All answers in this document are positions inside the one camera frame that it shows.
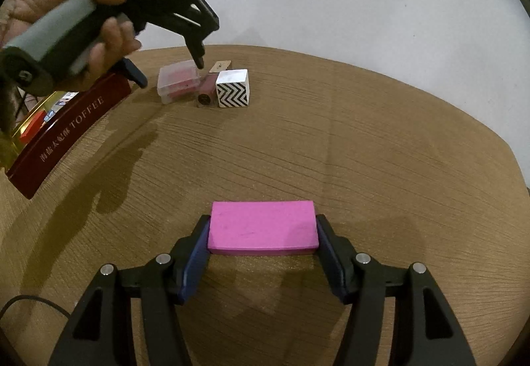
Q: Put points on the white black zigzag cube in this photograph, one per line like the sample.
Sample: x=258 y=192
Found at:
x=232 y=88

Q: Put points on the red tin box gold inside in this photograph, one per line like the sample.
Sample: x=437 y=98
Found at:
x=62 y=134

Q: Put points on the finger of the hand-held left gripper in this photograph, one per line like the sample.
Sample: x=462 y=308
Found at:
x=196 y=51
x=134 y=74

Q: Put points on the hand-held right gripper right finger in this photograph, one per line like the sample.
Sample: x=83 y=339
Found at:
x=333 y=262

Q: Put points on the dusty pink lipstick tube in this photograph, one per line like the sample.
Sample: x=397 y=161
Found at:
x=206 y=90

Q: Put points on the clear case with red contents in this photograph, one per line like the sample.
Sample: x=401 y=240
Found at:
x=178 y=78

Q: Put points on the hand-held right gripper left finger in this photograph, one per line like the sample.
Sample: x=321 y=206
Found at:
x=194 y=266

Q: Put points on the pink rectangular block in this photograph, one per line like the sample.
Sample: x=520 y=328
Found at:
x=261 y=227

